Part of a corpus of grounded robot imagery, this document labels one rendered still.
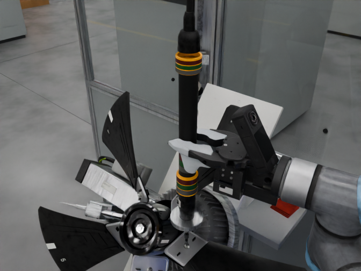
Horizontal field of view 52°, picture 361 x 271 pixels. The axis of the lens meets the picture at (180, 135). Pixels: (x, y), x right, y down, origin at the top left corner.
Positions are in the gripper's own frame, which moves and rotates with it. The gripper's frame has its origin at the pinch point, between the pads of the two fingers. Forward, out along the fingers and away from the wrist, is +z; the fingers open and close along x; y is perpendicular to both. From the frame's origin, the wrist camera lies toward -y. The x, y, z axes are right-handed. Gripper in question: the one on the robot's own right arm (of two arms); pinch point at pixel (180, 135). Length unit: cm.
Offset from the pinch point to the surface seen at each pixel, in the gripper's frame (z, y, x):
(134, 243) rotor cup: 8.8, 28.9, -5.4
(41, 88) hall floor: 308, 148, 213
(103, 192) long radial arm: 34, 38, 12
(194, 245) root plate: -3.2, 29.3, 1.1
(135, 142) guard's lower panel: 76, 75, 85
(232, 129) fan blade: -3.7, 7.0, 17.9
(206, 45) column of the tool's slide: 26, 6, 65
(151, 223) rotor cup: 6.0, 23.7, -2.4
